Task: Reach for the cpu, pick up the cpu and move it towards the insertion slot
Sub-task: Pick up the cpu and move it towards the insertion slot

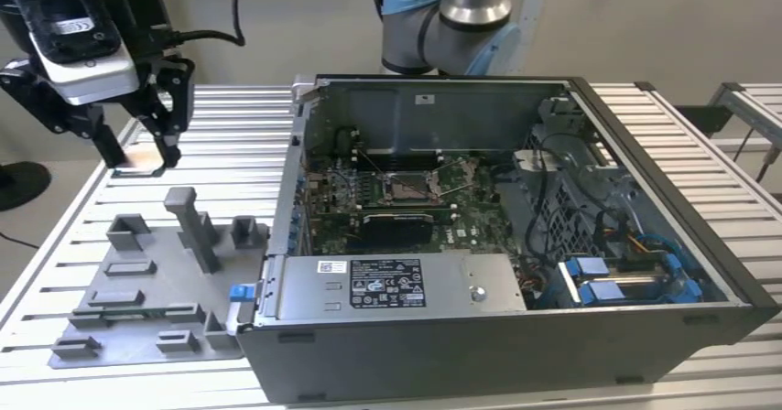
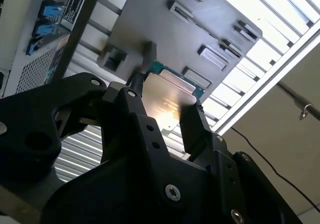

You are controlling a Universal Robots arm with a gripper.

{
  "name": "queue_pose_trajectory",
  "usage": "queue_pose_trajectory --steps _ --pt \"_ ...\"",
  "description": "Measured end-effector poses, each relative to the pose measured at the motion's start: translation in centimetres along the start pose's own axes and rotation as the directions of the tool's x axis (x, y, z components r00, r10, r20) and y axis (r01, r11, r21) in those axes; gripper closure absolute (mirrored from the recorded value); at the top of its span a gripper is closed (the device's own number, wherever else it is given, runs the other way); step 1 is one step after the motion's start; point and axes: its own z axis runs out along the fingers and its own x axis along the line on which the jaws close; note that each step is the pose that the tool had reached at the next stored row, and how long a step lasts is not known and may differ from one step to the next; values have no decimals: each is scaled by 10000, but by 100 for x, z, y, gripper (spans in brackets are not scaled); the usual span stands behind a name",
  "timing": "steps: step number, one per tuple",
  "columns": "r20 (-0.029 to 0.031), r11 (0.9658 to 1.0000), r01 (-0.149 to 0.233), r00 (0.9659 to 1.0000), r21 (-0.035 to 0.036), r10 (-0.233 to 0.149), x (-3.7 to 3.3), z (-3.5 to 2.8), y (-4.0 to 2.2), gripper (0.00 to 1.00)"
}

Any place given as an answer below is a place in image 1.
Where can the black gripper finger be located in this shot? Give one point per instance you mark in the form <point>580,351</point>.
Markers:
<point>168,108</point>
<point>90,126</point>

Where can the square silver CPU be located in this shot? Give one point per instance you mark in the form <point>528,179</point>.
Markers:
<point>141,163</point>

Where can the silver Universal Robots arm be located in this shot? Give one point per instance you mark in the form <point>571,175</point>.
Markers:
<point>457,16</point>

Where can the CPU socket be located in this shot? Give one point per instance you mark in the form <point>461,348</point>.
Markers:
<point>408,186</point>

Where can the round black stand base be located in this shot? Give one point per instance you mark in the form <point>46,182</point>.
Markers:
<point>21,186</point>

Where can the thin metal locking lever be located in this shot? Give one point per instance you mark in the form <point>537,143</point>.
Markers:
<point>373,163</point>

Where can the grey plastic parts rack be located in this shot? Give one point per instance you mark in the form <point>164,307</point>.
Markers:
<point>158,291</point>

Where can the green RAM stick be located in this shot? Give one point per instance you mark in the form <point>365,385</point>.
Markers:
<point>130,313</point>

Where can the blue case latch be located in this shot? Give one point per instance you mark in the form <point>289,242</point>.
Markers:
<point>240,292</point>

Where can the black graphics card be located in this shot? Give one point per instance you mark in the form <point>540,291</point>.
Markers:
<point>396,231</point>

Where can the silver power supply unit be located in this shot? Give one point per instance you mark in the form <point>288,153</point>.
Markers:
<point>396,284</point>

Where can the green motherboard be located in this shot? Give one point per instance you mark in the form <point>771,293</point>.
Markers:
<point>469,218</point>

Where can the black mesh drive cage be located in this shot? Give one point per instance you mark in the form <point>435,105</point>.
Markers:
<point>549,199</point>

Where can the black open PC case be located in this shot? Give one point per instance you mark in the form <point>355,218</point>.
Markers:
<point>488,337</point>

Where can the blue disk carrier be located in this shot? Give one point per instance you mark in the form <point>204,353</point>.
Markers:
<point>680,275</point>
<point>595,277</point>

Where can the black box under table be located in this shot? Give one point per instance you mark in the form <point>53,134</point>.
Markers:
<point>702,119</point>

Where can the aluminium slatted side table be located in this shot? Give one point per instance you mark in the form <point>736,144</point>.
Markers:
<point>751,108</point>

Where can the black frame post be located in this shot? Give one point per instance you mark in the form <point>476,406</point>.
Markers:
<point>180,69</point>

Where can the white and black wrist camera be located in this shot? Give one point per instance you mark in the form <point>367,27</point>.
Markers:
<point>85,57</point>

